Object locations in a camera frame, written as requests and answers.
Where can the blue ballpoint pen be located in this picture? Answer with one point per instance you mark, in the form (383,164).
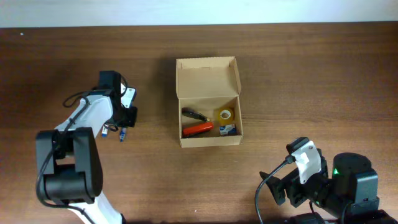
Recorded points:
(122,134)

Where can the blue white marker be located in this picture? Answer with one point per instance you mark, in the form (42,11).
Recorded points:
(104,132)

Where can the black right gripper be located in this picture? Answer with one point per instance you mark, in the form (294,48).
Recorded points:
(290,189)

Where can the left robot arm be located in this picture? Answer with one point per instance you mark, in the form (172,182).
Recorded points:
(69,171)

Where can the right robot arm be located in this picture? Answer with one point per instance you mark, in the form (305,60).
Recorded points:
(349,193)

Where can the white blue staples box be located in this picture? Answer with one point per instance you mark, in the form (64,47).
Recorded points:
(228,130)

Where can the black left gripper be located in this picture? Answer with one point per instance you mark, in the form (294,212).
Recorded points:
(129,116)

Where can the black yellow correction tape dispenser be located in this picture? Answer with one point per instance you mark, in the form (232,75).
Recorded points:
(191,113)

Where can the brown cardboard box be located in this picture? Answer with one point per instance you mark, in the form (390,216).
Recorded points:
(206,85)

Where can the yellow adhesive tape roll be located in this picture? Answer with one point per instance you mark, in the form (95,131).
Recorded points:
(226,116)

